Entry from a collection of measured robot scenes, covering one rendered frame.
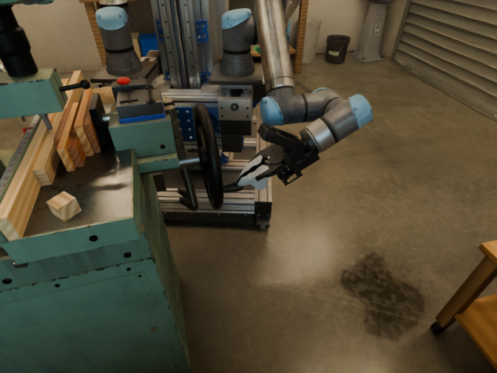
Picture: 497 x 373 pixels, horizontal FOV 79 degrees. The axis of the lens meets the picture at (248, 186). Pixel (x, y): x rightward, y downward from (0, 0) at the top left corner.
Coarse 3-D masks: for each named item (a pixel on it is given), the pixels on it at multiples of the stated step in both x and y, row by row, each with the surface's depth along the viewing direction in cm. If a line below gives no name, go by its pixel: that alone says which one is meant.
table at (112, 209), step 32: (96, 160) 67; (128, 160) 67; (160, 160) 72; (96, 192) 58; (128, 192) 58; (32, 224) 52; (64, 224) 52; (96, 224) 52; (128, 224) 54; (32, 256) 53
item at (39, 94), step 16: (0, 80) 57; (16, 80) 57; (32, 80) 58; (48, 80) 58; (0, 96) 58; (16, 96) 58; (32, 96) 59; (48, 96) 60; (64, 96) 65; (0, 112) 59; (16, 112) 60; (32, 112) 61; (48, 112) 62
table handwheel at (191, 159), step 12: (204, 108) 74; (204, 120) 71; (204, 132) 70; (204, 144) 85; (216, 144) 70; (192, 156) 81; (204, 156) 80; (216, 156) 70; (180, 168) 82; (204, 168) 82; (216, 168) 70; (204, 180) 94; (216, 180) 71; (216, 192) 73; (216, 204) 77
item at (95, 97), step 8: (96, 96) 70; (96, 104) 67; (96, 112) 66; (104, 112) 71; (112, 112) 71; (96, 120) 66; (104, 120) 70; (96, 128) 68; (104, 128) 70; (104, 136) 69; (104, 144) 70
